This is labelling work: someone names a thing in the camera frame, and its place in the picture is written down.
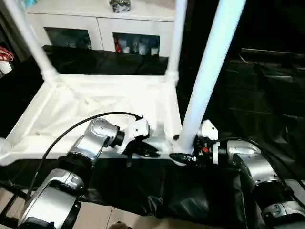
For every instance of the white plastic table top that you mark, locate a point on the white plastic table top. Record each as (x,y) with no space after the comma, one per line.
(90,100)

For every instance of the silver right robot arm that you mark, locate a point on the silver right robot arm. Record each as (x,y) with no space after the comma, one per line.
(257,171)

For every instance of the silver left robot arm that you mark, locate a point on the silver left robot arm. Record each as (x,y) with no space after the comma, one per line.
(81,152)

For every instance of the glossy black mat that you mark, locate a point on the glossy black mat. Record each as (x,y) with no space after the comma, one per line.
(257,109)

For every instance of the black left robot foot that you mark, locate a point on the black left robot foot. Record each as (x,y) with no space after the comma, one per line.
(116,225)

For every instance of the small red bottle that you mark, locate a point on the small red bottle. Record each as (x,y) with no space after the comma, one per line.
(117,46)

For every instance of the long black bar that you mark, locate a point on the long black bar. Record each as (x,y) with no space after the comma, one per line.
(271,52)

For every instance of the white cabinet with glass doors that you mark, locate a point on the white cabinet with glass doors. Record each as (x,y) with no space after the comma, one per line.
(90,24)

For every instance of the black stand leg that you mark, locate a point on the black stand leg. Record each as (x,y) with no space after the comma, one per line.
(12,207)

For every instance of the grey metal clutter object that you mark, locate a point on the grey metal clutter object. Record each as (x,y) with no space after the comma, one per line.
(120,5)

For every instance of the red and white object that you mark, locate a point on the red and white object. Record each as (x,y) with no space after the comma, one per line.
(5,59)

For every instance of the grey curtain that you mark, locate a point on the grey curtain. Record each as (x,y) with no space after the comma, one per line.
(12,24)

